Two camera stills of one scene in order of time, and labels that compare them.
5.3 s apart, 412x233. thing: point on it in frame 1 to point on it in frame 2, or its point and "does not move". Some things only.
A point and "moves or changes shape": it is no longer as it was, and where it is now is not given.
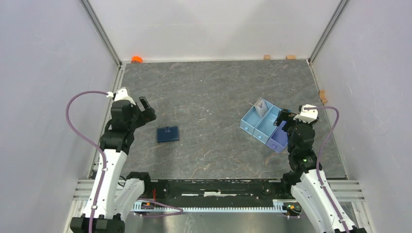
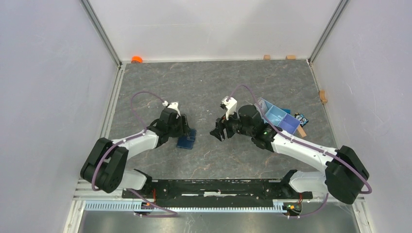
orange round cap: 136,59 does not move
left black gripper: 148,111 to 184,128
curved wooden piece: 322,96 does not move
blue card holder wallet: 168,133 moves or changes shape
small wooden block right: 290,57 does not move
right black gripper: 285,115 to 218,132
